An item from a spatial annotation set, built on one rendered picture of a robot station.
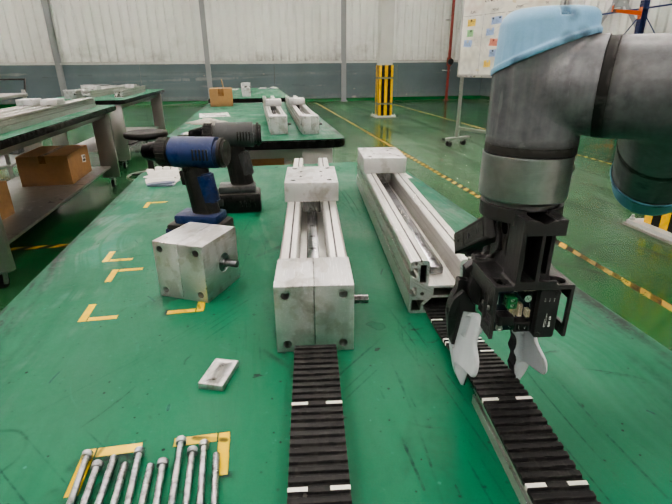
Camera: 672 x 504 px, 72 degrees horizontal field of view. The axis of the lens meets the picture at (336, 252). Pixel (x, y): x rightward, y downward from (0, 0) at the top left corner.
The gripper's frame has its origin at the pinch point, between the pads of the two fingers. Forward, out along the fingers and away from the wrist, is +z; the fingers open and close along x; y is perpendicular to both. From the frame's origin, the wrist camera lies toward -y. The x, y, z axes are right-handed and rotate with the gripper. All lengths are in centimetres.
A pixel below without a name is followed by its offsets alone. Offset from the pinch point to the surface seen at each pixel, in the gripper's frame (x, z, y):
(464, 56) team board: 195, -41, -630
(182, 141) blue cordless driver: -43, -18, -49
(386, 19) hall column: 149, -119, -1033
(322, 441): -18.6, -0.3, 9.8
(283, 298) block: -22.8, -4.6, -9.6
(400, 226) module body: -3.7, -5.4, -33.4
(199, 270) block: -36.4, -2.4, -23.8
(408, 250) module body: -4.6, -5.4, -22.3
